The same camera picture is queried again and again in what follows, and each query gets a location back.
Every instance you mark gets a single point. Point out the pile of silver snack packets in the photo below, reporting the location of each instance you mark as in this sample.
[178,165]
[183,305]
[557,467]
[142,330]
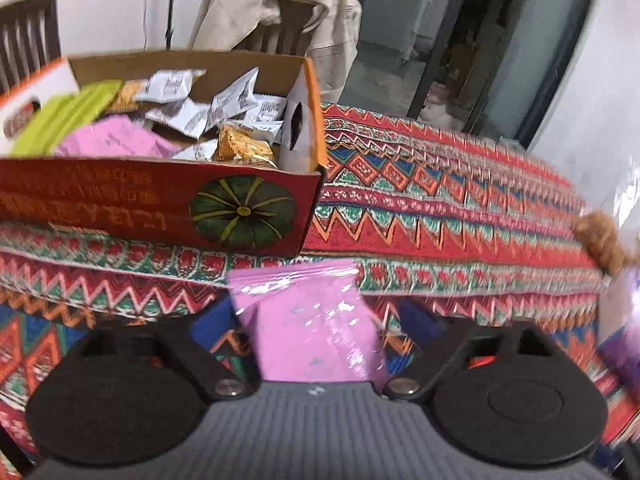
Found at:
[230,102]

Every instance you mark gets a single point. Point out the clear plastic bag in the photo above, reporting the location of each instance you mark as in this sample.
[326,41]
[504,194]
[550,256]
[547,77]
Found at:
[622,205]

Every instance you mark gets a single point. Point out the orange cardboard box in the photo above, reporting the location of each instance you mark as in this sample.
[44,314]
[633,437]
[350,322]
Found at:
[125,200]

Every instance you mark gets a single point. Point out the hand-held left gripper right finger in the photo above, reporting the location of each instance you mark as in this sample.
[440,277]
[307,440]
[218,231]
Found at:
[417,317]

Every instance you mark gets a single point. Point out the purple tissue pack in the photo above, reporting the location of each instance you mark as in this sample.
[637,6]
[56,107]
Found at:
[625,350]

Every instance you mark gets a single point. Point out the pink snack packet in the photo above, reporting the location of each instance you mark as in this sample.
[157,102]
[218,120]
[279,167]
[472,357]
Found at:
[310,325]
[115,140]

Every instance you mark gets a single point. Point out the dark wooden chair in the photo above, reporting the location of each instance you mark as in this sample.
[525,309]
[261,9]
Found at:
[30,30]
[290,30]

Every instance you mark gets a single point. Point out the beige jacket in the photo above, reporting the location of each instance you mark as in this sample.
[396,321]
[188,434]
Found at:
[320,20]

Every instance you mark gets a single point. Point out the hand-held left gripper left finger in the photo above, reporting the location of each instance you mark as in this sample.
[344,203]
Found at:
[212,317]

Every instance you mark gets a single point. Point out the orange cracker packet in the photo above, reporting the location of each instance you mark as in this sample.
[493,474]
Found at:
[125,97]
[240,145]

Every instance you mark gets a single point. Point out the green snack packet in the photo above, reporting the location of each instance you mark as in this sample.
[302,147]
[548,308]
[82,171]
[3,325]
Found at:
[35,135]
[95,97]

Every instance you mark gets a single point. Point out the tan cloth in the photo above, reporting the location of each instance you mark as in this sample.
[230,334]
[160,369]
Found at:
[600,240]

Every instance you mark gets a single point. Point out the black framed sliding glass door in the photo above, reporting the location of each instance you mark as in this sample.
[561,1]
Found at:
[440,35]

